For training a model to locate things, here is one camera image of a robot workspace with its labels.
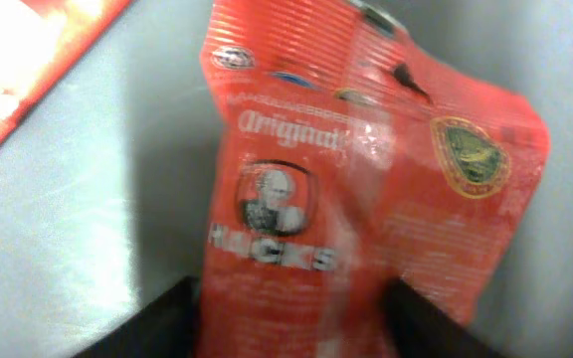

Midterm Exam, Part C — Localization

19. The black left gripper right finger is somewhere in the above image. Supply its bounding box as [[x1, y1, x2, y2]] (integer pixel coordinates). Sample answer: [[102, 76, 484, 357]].
[[383, 278, 506, 358]]

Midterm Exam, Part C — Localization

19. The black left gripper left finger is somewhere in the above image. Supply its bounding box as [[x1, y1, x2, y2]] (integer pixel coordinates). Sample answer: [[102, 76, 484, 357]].
[[73, 276, 199, 358]]

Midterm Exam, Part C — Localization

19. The red Hacks candy bag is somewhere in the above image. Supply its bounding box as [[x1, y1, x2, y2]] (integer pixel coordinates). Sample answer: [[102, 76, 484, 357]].
[[196, 0, 550, 358]]

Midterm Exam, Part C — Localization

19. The red Nescafe packet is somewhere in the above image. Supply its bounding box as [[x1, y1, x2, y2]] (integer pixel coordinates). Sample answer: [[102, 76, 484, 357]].
[[0, 0, 131, 146]]

